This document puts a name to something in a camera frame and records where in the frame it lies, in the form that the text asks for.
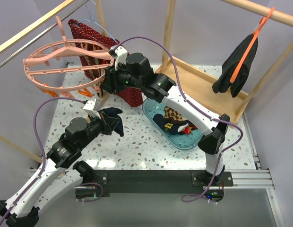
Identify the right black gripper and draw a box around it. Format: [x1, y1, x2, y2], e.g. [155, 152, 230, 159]
[99, 61, 143, 95]

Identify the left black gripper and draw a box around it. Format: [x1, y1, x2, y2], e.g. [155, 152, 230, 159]
[79, 110, 121, 149]

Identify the navy santa sock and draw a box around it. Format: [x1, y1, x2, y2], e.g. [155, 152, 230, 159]
[102, 107, 124, 137]

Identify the pink round sock hanger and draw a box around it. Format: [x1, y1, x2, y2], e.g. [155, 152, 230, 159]
[23, 16, 114, 98]

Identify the navy green striped sock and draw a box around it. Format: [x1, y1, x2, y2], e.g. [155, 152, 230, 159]
[153, 113, 166, 129]

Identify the brown checkered sock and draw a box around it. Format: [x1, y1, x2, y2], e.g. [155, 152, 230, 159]
[163, 106, 183, 124]

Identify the navy buckle sock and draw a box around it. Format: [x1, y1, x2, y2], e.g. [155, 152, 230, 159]
[159, 120, 189, 135]

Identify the red black argyle sock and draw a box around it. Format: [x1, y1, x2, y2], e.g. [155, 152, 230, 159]
[182, 123, 198, 135]

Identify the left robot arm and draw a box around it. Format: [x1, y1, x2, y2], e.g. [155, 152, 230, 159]
[0, 111, 122, 227]

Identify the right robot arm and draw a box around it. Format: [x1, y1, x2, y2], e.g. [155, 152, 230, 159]
[101, 51, 230, 186]

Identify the orange plastic hanger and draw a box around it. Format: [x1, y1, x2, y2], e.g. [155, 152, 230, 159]
[230, 7, 275, 83]

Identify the red polka dot garment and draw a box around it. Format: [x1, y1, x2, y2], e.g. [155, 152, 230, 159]
[68, 19, 143, 107]

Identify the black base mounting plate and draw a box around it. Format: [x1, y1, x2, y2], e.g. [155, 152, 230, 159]
[74, 169, 233, 201]

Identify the teal plastic basin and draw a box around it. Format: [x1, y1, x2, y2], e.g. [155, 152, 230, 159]
[142, 98, 203, 150]

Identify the right wooden clothes rack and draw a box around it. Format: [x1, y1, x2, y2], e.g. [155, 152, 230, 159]
[157, 0, 293, 124]

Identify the wooden clothes rack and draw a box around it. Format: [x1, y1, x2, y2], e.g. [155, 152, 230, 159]
[0, 0, 109, 175]
[157, 0, 293, 124]

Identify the left wooden clothes rack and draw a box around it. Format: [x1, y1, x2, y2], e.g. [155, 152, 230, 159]
[0, 0, 109, 175]

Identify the black hanging garment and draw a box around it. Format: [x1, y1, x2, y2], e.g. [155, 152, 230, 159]
[212, 34, 258, 98]

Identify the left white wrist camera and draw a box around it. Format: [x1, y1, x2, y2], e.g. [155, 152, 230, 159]
[83, 99, 100, 119]

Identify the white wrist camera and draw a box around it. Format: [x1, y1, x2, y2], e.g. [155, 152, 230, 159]
[83, 99, 100, 119]
[109, 45, 128, 70]

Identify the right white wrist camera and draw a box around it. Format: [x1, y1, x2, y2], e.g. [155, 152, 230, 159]
[109, 45, 128, 70]

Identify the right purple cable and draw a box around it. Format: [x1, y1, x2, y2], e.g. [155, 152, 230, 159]
[113, 36, 244, 203]

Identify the purple cable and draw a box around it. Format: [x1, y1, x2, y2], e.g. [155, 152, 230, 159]
[113, 36, 244, 203]
[0, 98, 86, 227]

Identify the blue wire hanger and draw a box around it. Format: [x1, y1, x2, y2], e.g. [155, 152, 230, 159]
[74, 0, 119, 44]

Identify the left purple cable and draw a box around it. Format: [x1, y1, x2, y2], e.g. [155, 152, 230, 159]
[0, 98, 86, 227]

